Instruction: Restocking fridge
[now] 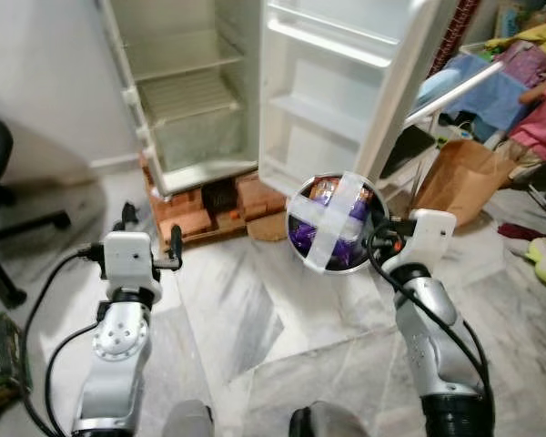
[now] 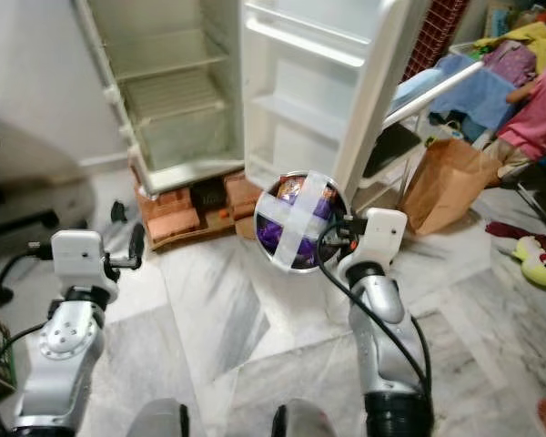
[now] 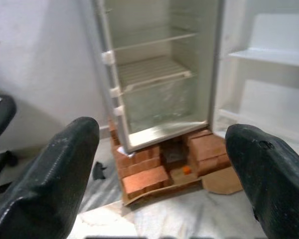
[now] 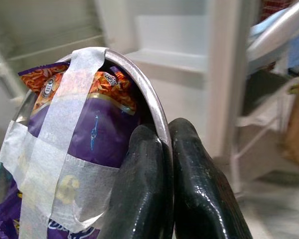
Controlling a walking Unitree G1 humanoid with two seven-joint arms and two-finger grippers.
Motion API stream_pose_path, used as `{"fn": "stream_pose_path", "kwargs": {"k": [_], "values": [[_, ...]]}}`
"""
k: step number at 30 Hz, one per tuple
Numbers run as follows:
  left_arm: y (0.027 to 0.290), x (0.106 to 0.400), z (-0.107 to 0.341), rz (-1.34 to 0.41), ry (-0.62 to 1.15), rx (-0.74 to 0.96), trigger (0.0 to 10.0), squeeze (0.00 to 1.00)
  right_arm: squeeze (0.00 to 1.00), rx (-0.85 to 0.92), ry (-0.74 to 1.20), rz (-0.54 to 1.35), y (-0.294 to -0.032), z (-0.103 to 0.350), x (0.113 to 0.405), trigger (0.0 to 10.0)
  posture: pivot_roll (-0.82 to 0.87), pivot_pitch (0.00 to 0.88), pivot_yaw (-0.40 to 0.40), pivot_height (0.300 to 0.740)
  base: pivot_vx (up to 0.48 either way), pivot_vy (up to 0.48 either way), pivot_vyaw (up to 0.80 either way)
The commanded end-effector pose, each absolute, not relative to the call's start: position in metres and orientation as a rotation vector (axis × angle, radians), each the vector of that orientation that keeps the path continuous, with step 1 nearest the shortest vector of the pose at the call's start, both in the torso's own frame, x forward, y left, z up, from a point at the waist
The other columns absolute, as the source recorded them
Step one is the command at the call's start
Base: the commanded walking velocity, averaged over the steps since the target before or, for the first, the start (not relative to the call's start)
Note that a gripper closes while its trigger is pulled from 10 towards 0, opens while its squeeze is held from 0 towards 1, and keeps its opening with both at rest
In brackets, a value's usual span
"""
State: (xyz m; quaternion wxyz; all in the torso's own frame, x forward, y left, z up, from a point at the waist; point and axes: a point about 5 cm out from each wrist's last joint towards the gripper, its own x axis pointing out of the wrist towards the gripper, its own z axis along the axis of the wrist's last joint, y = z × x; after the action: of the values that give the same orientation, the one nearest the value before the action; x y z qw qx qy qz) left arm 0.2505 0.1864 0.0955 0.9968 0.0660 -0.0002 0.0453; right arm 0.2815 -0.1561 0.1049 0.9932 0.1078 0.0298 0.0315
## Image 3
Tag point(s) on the silver fridge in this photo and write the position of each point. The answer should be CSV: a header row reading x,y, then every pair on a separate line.
x,y
215,74

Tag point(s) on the silver fridge door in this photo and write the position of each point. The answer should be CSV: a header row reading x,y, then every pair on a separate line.
x,y
276,99

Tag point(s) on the clear glass fridge shelf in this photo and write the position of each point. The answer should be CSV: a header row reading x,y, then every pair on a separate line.
x,y
152,42

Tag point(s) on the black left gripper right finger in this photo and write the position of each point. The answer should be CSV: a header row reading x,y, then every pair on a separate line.
x,y
276,186

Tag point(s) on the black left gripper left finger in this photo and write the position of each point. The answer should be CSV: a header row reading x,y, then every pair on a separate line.
x,y
44,189

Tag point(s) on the white door shelf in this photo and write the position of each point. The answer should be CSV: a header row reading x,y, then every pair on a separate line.
x,y
269,56
229,115

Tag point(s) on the black office chair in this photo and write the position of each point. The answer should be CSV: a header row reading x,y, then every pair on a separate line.
x,y
0,117

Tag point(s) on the clear crisper drawer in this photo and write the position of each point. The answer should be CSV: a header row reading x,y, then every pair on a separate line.
x,y
162,107

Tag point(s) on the red brick stack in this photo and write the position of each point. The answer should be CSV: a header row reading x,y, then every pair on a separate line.
x,y
209,152
142,176

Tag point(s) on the black scrap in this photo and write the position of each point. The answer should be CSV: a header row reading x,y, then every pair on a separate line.
x,y
99,170

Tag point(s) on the small orange object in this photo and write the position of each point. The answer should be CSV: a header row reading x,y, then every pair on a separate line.
x,y
187,170

